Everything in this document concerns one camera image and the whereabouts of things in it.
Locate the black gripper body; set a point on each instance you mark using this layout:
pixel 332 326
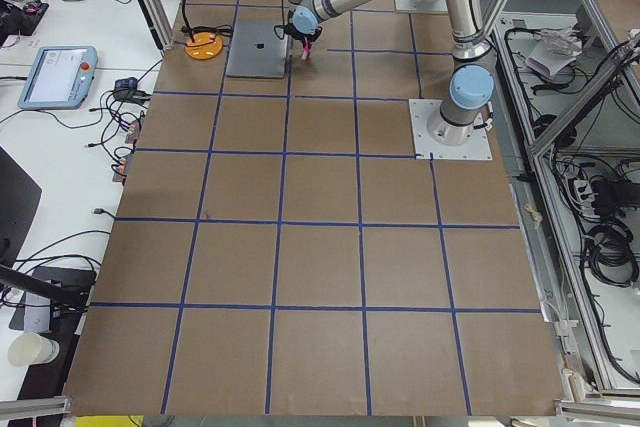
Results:
pixel 303 39

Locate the silver laptop notebook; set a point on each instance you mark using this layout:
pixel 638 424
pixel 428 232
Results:
pixel 256 51

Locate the blue teach pendant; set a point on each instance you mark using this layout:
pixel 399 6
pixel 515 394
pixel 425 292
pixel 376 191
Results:
pixel 60 78

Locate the white paper cup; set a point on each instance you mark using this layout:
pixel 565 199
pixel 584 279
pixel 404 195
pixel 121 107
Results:
pixel 32 349

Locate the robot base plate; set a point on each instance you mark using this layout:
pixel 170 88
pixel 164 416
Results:
pixel 435 139
pixel 408 6

